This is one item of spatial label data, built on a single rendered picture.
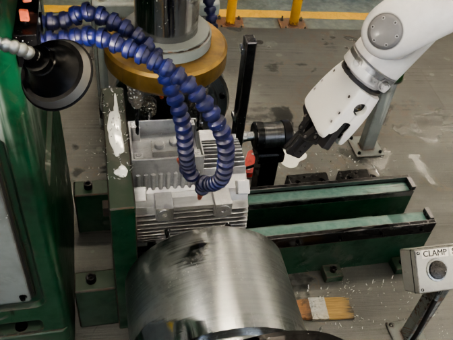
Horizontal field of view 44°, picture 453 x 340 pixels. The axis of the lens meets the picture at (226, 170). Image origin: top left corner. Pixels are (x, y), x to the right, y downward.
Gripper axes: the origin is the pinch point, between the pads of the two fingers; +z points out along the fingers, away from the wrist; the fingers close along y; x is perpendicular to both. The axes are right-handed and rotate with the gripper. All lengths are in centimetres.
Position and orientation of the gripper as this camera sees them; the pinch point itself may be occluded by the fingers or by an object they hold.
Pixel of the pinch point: (298, 144)
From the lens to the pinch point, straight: 93.9
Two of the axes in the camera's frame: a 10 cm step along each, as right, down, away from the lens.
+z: -5.6, 6.5, 5.0
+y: -1.9, -7.0, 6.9
